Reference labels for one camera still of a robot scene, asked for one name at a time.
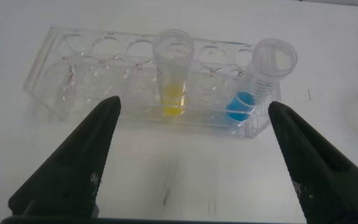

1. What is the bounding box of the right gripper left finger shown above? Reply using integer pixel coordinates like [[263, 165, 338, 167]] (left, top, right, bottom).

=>
[[7, 95, 122, 218]]

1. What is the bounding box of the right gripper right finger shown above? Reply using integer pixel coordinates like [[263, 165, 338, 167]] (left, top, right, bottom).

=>
[[267, 100, 358, 223]]

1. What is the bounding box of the test tube with yellow pigment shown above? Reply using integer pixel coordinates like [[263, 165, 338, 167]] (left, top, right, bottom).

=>
[[152, 28, 196, 117]]

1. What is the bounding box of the clear plastic test tube rack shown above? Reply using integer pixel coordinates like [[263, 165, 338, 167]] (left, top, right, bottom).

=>
[[22, 26, 283, 139]]

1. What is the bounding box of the test tube with blue pigment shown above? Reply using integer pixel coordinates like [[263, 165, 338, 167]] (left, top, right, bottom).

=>
[[224, 37, 299, 123]]

